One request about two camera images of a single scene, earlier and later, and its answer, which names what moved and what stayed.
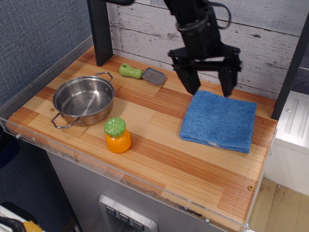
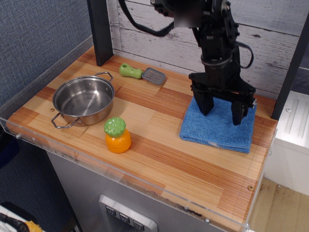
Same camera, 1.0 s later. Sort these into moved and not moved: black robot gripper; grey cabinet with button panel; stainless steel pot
Moved: black robot gripper
Not moved: stainless steel pot; grey cabinet with button panel
